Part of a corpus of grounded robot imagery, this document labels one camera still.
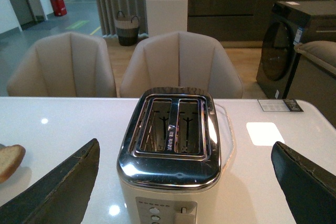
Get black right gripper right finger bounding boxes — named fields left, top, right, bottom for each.
left=271, top=142, right=335, bottom=223

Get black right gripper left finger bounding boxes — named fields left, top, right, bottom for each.
left=1, top=138, right=100, bottom=223

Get brown bread slice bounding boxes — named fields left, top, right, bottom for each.
left=1, top=144, right=26, bottom=183

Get black white label card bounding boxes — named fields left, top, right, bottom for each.
left=258, top=99, right=303, bottom=112

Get grey sofa armrest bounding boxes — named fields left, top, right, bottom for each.
left=287, top=41, right=335, bottom=126

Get cream chrome two-slot toaster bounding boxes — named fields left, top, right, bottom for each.
left=117, top=87, right=221, bottom=223

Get beige chair left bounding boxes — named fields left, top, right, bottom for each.
left=6, top=32, right=117, bottom=98

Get beige chair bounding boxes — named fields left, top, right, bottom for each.
left=6, top=32, right=117, bottom=98
left=119, top=31, right=243, bottom=99

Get dark front-load washing machine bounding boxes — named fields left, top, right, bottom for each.
left=256, top=0, right=335, bottom=99

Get woven laundry basket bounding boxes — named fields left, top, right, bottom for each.
left=114, top=10, right=139, bottom=46

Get beige chair right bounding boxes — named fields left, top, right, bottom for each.
left=119, top=31, right=243, bottom=99

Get red cabinet box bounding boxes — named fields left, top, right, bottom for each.
left=50, top=0, right=67, bottom=16

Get dark kitchen counter cabinet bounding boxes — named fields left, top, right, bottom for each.
left=187, top=0, right=336, bottom=49

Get white pillar cabinet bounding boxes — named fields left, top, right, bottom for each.
left=145, top=0, right=188, bottom=37

